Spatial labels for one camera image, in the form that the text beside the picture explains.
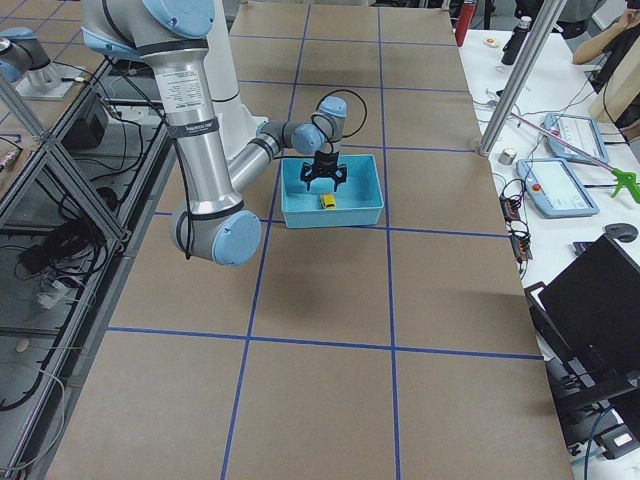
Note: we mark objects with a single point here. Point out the black water bottle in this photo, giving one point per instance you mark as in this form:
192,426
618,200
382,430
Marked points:
519,34

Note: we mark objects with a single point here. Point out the blue teach pendant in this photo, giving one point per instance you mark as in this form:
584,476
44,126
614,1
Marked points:
555,189
580,131

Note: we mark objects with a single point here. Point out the light blue plastic bin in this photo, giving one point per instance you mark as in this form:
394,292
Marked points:
359,200

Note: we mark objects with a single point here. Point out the black computer mouse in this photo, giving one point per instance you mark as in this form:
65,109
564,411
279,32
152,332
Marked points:
622,232

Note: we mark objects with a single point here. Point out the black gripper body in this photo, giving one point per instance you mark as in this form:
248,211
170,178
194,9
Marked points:
326,162

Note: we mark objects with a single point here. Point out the green grabber tool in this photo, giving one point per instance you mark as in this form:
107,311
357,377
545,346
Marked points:
624,179

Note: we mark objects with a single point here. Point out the second grey robot arm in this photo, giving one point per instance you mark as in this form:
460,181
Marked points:
25,63

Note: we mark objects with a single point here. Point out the small silver cylinder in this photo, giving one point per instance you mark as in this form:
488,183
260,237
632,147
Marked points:
507,156

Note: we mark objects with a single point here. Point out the blue teach pendant far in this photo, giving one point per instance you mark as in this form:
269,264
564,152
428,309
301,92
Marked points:
580,131

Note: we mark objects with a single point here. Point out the blue teach pendant near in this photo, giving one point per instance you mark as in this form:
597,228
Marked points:
555,189

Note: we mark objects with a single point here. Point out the yellow beetle toy car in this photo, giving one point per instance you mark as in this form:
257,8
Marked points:
327,201

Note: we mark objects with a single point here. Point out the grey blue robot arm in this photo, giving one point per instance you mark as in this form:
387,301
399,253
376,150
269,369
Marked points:
220,146

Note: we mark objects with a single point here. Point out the black monitor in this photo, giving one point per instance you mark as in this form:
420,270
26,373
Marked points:
589,316

